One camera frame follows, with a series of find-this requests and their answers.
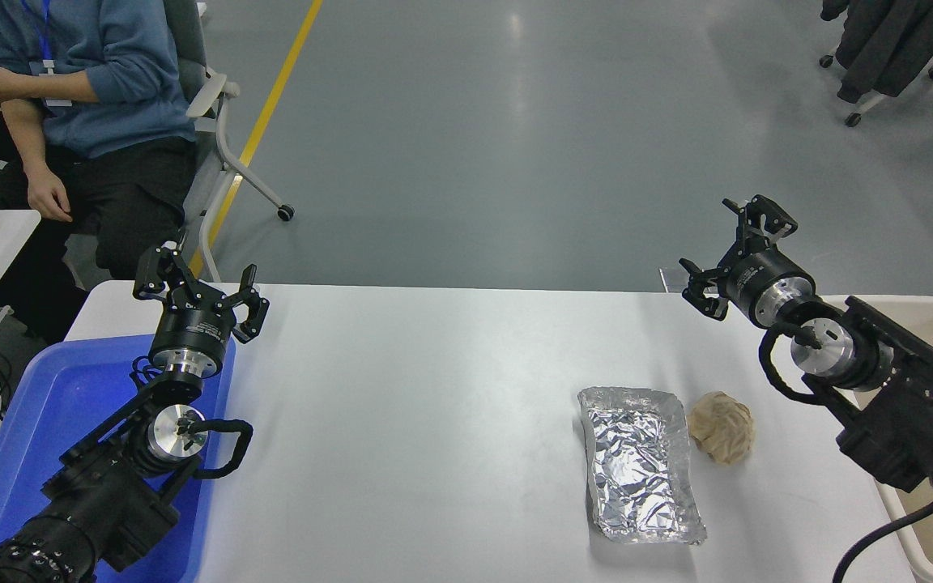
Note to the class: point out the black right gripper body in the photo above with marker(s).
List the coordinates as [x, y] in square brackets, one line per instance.
[754, 279]

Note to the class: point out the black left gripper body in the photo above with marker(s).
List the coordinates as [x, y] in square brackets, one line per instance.
[191, 332]

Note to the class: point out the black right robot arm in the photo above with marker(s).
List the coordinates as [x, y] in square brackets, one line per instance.
[912, 405]

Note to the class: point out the person's left forearm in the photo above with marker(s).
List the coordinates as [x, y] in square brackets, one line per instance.
[49, 85]

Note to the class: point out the person's right forearm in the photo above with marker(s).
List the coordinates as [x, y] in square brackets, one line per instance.
[27, 138]

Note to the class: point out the person's right hand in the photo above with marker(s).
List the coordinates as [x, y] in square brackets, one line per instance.
[49, 194]

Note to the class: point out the silver floor outlet cover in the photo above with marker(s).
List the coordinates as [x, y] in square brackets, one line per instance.
[669, 281]

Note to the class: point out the crumpled tan paper ball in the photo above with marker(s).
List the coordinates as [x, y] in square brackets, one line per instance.
[722, 429]

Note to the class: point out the blue plastic tray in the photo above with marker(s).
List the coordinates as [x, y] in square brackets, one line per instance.
[53, 397]

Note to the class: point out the white rolling chair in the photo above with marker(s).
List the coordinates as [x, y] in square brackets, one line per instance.
[871, 100]

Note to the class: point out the crumpled foil tray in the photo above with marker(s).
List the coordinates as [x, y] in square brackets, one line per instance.
[636, 461]

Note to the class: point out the white ID badge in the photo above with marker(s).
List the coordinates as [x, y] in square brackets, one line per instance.
[57, 102]

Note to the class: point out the seated person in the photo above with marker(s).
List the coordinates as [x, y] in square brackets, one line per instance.
[110, 65]

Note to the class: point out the dark coat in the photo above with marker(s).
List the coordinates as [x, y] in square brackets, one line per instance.
[888, 40]

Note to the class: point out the grey office chair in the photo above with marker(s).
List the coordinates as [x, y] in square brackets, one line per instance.
[187, 32]

